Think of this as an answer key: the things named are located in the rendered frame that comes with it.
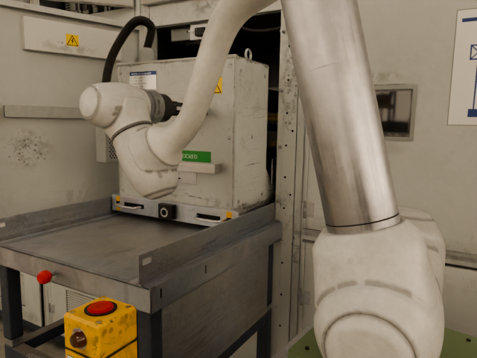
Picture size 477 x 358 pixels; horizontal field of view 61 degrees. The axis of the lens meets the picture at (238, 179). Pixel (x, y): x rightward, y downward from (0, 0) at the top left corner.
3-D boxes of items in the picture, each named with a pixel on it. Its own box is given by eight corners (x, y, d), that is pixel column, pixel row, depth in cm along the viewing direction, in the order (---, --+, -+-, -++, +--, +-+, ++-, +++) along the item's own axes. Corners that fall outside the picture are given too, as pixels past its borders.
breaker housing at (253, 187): (234, 215, 124) (236, 53, 118) (118, 198, 149) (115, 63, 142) (295, 192, 168) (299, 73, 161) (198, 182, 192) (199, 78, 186)
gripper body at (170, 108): (141, 121, 107) (164, 122, 115) (166, 122, 103) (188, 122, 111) (141, 93, 106) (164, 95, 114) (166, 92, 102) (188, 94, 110)
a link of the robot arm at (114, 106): (116, 100, 103) (137, 145, 101) (63, 96, 90) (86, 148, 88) (143, 76, 98) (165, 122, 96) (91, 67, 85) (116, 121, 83)
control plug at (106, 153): (106, 163, 134) (104, 109, 132) (96, 162, 136) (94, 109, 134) (123, 161, 141) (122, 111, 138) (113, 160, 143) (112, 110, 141)
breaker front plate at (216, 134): (231, 215, 124) (233, 55, 117) (117, 199, 147) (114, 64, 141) (233, 214, 125) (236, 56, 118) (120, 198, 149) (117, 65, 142)
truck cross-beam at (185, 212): (238, 231, 123) (238, 212, 122) (112, 209, 149) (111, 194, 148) (245, 227, 127) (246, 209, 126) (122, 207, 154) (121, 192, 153)
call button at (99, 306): (99, 323, 61) (99, 313, 61) (81, 317, 63) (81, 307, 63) (119, 312, 64) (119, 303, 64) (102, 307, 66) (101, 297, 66)
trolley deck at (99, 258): (151, 315, 85) (150, 288, 84) (-14, 261, 115) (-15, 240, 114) (282, 238, 143) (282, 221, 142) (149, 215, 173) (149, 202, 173)
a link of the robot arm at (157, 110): (152, 125, 98) (167, 125, 103) (152, 87, 97) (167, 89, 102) (125, 124, 103) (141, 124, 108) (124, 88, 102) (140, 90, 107)
